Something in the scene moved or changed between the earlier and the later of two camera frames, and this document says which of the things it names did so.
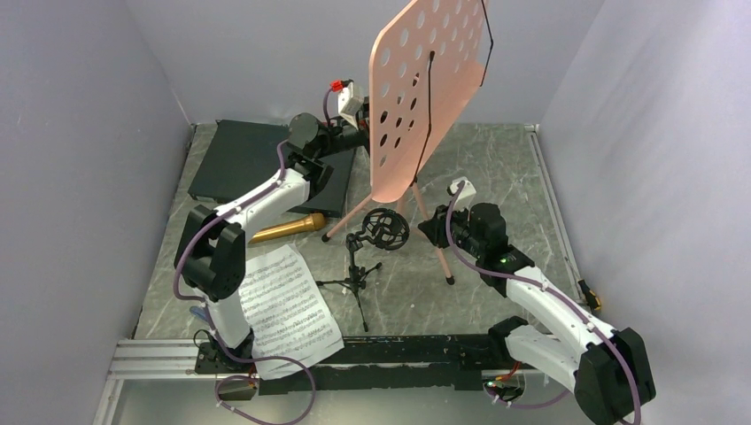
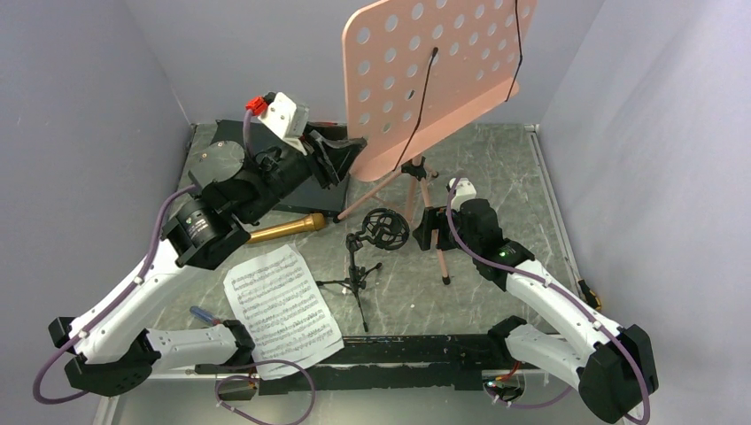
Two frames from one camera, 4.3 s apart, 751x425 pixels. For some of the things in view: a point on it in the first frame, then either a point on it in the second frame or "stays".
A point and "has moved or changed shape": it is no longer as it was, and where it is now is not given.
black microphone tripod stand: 384,227 stays
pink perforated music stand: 428,58 has moved or changed shape
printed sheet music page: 288,315 stays
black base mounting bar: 443,363 stays
